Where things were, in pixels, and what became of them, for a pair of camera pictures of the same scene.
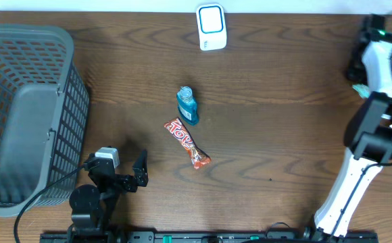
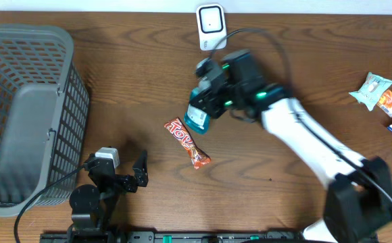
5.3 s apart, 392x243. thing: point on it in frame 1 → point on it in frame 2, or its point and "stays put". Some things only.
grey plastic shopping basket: [34, 115] stays put
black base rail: [164, 237] stays put
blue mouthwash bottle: [187, 105] → [196, 119]
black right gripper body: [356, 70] → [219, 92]
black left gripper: [139, 175] stays put
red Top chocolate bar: [199, 158] stays put
